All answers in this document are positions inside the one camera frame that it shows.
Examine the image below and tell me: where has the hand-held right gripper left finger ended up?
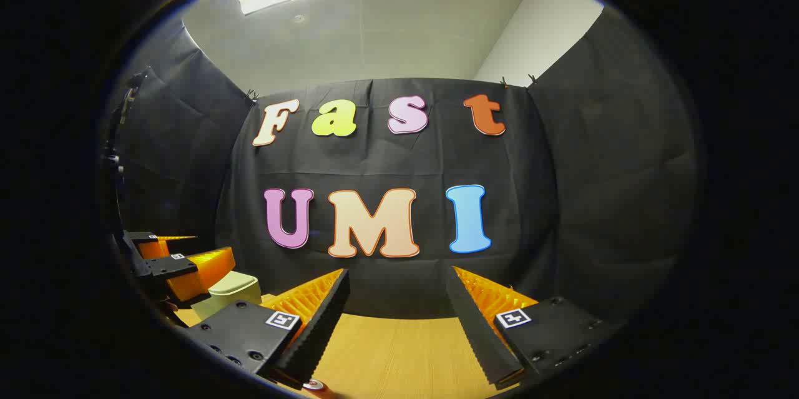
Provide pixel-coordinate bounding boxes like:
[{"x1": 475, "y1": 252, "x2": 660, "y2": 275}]
[{"x1": 187, "y1": 268, "x2": 350, "y2": 387}]

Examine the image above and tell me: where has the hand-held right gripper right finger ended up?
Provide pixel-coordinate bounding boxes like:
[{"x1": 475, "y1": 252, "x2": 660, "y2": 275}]
[{"x1": 446, "y1": 266, "x2": 619, "y2": 389}]

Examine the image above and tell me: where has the green desktop garbage bin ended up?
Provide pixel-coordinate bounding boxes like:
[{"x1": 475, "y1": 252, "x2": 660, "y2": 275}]
[{"x1": 190, "y1": 271, "x2": 263, "y2": 322}]

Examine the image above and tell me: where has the wooden desktop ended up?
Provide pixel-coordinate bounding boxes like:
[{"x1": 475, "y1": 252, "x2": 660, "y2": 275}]
[{"x1": 178, "y1": 293, "x2": 519, "y2": 398}]

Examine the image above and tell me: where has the black backdrop cloth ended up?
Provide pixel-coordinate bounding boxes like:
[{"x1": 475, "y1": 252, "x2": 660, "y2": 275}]
[{"x1": 103, "y1": 6, "x2": 700, "y2": 325}]

